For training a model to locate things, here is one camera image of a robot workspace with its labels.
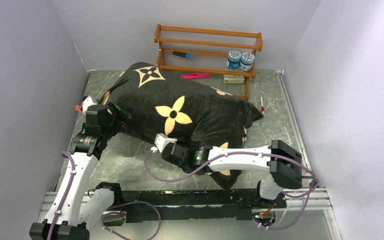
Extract right blue lidded jar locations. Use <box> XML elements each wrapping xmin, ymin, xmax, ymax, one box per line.
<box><xmin>239</xmin><ymin>52</ymin><xmax>255</xmax><ymax>72</ymax></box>

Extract small white cardboard box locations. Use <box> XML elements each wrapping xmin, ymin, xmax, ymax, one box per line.
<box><xmin>223</xmin><ymin>74</ymin><xmax>245</xmax><ymax>84</ymax></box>

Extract pink highlighter marker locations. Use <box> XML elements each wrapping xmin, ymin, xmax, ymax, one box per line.
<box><xmin>181</xmin><ymin>73</ymin><xmax>210</xmax><ymax>80</ymax></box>

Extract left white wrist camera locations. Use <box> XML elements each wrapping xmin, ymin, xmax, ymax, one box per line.
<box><xmin>80</xmin><ymin>95</ymin><xmax>98</xmax><ymax>116</ymax></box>

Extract white red-tipped pen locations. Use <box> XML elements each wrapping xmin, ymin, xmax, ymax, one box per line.
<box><xmin>260</xmin><ymin>96</ymin><xmax>265</xmax><ymax>115</ymax></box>

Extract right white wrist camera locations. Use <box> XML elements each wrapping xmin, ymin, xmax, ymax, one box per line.
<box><xmin>154</xmin><ymin>133</ymin><xmax>177</xmax><ymax>153</ymax></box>

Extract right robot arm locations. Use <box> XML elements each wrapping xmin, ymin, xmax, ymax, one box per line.
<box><xmin>154</xmin><ymin>135</ymin><xmax>303</xmax><ymax>208</ymax></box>

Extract left blue lidded jar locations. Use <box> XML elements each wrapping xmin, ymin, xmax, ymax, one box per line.
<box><xmin>226</xmin><ymin>50</ymin><xmax>242</xmax><ymax>70</ymax></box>

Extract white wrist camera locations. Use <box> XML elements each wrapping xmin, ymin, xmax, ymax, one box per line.
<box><xmin>154</xmin><ymin>133</ymin><xmax>177</xmax><ymax>153</ymax></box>
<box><xmin>80</xmin><ymin>95</ymin><xmax>98</xmax><ymax>116</ymax></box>

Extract blue and black marker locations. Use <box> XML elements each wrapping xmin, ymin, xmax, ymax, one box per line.
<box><xmin>172</xmin><ymin>51</ymin><xmax>194</xmax><ymax>59</ymax></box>

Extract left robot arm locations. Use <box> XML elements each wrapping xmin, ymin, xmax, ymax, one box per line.
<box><xmin>29</xmin><ymin>102</ymin><xmax>125</xmax><ymax>240</ymax></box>

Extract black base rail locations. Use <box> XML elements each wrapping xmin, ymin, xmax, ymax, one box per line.
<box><xmin>114</xmin><ymin>188</ymin><xmax>287</xmax><ymax>223</ymax></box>

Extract blue lidded jar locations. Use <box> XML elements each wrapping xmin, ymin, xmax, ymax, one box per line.
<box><xmin>226</xmin><ymin>50</ymin><xmax>242</xmax><ymax>70</ymax></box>
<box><xmin>239</xmin><ymin>52</ymin><xmax>255</xmax><ymax>72</ymax></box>

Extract wooden three-tier shelf rack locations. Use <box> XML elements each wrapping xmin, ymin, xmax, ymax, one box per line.
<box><xmin>153</xmin><ymin>24</ymin><xmax>263</xmax><ymax>100</ymax></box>

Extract black pillowcase with beige flowers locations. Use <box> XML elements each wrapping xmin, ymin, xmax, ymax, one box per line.
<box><xmin>98</xmin><ymin>61</ymin><xmax>265</xmax><ymax>191</ymax></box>

